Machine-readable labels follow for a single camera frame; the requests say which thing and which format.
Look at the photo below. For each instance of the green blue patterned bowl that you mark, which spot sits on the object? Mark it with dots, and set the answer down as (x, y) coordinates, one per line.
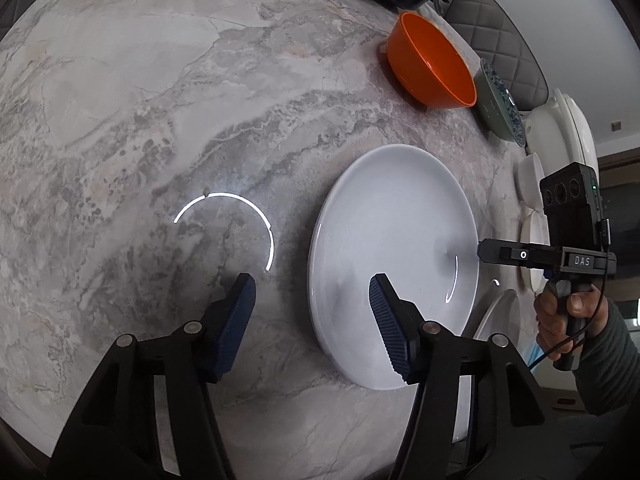
(492, 105)

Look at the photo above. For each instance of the person's right forearm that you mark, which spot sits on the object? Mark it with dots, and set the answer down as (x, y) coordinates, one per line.
(607, 360)

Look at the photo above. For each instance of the person's right hand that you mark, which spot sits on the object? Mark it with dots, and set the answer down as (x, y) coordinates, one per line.
(550, 317)

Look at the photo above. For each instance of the large white plate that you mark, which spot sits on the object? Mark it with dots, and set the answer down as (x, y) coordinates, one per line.
(395, 220)

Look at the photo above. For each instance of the orange bowl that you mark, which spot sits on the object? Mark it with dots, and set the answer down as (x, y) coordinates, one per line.
(425, 60)

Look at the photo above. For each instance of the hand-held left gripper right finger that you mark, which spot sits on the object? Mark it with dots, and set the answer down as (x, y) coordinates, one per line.
(389, 325)

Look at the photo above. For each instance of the white lidded container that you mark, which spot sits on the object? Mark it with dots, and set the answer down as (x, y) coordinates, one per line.
(560, 125)

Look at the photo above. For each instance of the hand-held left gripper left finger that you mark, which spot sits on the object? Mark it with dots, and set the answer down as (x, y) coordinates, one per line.
(235, 322)

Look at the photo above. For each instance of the small white bowl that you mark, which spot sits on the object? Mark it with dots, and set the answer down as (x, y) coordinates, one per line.
(530, 180)

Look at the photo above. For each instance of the grey quilted chair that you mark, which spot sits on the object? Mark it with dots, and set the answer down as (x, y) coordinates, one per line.
(495, 30)

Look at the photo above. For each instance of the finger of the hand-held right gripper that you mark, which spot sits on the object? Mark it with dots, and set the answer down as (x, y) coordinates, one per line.
(505, 252)

